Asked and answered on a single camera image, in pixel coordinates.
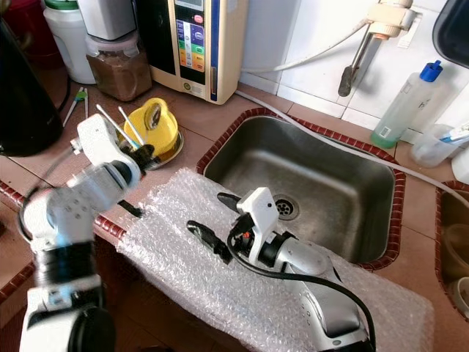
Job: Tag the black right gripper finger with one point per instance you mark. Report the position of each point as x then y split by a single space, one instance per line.
209 238
231 202

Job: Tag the thin white utensil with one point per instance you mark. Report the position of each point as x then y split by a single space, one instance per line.
108 117
128 123

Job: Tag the yellow plastic cup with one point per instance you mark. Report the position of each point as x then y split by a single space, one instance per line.
161 125

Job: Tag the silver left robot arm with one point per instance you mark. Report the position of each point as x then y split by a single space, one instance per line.
66 213

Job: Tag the clear bubble wrap sheet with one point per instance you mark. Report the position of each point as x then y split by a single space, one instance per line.
190 279

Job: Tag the small green tongs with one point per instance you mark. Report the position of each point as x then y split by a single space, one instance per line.
79 99

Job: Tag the clear jar brown powder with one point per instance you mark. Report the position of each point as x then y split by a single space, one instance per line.
117 73

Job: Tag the stainless steel sink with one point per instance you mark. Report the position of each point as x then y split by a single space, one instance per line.
322 176

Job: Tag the cream black water ionizer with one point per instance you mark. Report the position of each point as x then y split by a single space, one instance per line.
198 44

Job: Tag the black kettle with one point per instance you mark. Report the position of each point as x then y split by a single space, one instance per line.
26 95

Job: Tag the white jar green lid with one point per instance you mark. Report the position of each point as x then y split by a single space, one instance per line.
66 44

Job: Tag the grey white canister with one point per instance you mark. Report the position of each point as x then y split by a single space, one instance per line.
106 18

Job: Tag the dark red container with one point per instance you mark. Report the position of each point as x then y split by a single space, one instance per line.
29 29

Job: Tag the grey faucet cream head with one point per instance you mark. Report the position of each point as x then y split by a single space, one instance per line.
363 51

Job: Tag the clear soap bottle blue cap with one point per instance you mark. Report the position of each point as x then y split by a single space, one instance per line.
407 103

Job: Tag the clear plastic cup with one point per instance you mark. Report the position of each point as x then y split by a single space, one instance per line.
436 147

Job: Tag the small side sink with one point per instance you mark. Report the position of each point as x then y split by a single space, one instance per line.
456 249

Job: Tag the black hanging pan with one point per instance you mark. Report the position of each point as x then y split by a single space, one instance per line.
454 29

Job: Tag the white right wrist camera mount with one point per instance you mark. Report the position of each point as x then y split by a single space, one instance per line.
260 220

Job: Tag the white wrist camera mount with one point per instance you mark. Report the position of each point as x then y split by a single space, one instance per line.
260 220
99 139

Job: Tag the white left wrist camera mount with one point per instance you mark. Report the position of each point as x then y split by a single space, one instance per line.
99 139

